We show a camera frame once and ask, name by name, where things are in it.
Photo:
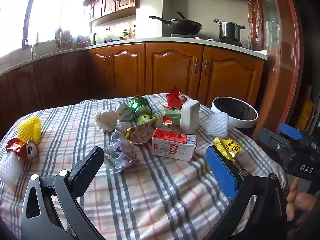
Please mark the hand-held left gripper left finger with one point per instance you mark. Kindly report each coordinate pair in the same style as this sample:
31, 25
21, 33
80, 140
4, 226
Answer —
86, 170

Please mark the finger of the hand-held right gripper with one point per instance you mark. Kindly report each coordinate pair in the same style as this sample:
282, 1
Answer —
290, 131
268, 138

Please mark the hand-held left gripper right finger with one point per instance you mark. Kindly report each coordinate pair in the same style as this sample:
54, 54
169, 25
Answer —
221, 172

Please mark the yellow snack wrapper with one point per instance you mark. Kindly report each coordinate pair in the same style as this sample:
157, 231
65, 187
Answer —
227, 148

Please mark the bluish white paper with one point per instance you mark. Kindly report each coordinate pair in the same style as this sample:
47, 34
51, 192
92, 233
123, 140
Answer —
120, 153

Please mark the white round trash bin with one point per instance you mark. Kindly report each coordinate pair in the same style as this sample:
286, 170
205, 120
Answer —
235, 113

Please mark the white foam fruit net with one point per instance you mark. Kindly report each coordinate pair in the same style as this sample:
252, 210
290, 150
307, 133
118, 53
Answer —
218, 125
8, 168

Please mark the red white milk carton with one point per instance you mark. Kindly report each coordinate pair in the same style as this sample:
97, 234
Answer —
172, 146

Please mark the gold snack wrapper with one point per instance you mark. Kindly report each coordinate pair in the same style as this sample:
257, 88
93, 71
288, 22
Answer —
138, 134

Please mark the white box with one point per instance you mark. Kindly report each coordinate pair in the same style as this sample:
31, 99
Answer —
190, 116

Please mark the colourful foil wrapper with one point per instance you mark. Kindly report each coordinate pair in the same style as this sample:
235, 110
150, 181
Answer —
165, 123

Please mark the light green carton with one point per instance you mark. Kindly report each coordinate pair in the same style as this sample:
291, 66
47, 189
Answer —
172, 115

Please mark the green label cup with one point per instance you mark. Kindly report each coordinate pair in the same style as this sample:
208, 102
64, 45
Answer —
147, 119

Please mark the person's right hand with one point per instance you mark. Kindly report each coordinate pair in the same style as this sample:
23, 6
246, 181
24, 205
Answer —
306, 202

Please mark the yellow board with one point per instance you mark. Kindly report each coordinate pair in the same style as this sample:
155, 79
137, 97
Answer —
307, 110

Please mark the crushed red can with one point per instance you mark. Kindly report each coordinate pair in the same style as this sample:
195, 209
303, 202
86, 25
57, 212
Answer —
23, 150

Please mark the checked tablecloth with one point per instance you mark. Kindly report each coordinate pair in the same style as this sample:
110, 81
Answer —
155, 195

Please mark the white green crushed carton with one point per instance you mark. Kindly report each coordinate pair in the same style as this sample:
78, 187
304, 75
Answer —
125, 111

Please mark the yellow foam fruit net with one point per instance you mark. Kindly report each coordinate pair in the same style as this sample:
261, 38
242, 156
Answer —
28, 128

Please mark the crushed green can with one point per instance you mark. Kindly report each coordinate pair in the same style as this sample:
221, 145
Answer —
144, 110

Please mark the green snack bag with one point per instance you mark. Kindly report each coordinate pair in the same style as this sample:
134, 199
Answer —
137, 100

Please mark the red snack bag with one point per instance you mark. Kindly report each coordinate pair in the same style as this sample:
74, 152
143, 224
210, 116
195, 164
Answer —
176, 96

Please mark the wooden glass door cabinet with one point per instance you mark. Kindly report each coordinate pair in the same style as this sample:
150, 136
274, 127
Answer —
275, 42

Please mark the wooden lower cabinets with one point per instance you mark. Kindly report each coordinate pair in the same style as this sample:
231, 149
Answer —
172, 70

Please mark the wooden cabinets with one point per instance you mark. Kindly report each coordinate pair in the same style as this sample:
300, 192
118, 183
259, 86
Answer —
112, 0
172, 70

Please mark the steel cooking pot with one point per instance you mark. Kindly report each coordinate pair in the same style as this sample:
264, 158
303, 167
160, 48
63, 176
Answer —
228, 29

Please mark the black gas stove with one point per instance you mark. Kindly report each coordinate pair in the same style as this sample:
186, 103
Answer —
207, 38

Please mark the soap bottle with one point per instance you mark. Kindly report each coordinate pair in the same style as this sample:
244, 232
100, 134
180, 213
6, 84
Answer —
33, 51

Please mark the sink faucet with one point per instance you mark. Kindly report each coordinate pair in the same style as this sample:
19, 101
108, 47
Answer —
26, 41

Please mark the black wok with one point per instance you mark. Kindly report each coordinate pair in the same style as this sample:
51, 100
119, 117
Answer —
183, 25

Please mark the condiment bottles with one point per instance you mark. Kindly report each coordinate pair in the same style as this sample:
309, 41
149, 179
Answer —
128, 33

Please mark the white kitchen countertop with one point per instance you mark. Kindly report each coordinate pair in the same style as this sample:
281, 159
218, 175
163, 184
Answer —
160, 40

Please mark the kitchen window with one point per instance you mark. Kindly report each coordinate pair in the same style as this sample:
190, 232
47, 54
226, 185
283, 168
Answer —
47, 10

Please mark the wooden upper cabinets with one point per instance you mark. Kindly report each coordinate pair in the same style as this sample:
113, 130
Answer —
112, 0

